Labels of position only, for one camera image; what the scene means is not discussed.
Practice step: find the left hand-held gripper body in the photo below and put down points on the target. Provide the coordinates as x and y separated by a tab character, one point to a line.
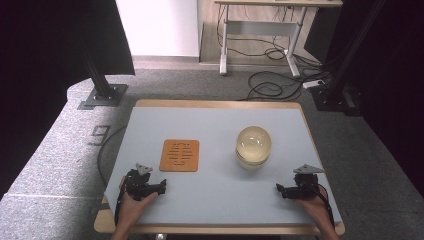
138	186

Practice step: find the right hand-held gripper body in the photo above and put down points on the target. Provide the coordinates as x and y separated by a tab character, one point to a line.
304	186

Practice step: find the person's left hand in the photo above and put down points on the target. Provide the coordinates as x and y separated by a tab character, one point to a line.
132	209

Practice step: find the person's right hand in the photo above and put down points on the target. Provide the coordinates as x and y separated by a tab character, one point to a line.
315	208

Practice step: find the orange wooden coaster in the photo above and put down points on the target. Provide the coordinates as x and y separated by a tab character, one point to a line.
179	155

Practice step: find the translucent round bowl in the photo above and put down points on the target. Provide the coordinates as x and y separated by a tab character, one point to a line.
253	146

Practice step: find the light blue table mat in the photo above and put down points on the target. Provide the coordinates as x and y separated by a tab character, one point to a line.
216	193

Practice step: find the wooden table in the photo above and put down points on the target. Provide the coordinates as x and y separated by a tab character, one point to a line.
216	103

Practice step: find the white power strip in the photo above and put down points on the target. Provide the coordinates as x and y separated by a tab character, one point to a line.
313	84

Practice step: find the black stand with grey base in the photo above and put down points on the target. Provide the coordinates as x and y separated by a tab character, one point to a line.
100	86

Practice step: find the black curtain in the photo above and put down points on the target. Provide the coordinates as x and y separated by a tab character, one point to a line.
393	83
50	50

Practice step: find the white-legged desk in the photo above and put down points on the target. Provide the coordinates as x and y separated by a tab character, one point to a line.
260	28

